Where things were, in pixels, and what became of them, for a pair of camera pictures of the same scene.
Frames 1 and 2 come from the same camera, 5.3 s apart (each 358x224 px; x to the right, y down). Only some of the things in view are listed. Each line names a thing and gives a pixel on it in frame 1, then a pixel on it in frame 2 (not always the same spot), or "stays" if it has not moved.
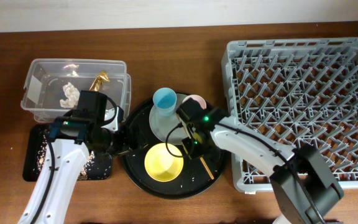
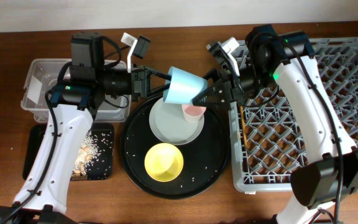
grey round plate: (160, 124) stays
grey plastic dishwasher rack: (306, 91) stays
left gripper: (120, 144) → (138, 83)
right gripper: (198, 149) → (229, 90)
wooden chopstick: (201, 159) → (243, 123)
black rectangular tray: (98, 166) stays
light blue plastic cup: (165, 100) → (183, 86)
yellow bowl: (161, 165) stays
